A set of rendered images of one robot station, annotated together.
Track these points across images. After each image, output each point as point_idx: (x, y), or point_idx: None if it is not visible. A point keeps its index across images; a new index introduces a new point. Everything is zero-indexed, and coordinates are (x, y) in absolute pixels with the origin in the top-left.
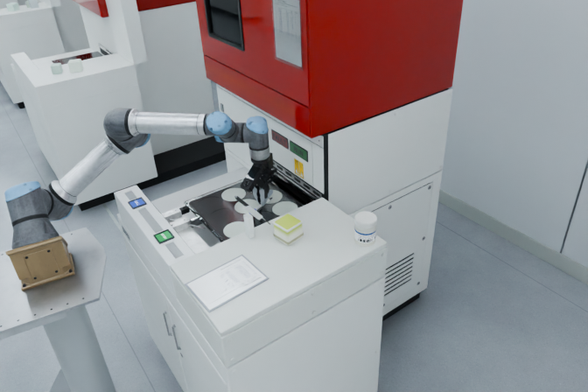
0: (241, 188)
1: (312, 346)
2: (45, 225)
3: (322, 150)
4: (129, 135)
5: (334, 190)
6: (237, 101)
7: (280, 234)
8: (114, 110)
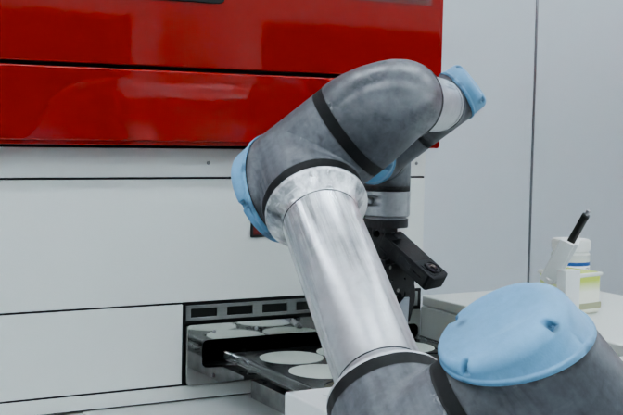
0: (297, 365)
1: None
2: None
3: (423, 181)
4: (428, 130)
5: None
6: (84, 190)
7: (587, 293)
8: (387, 63)
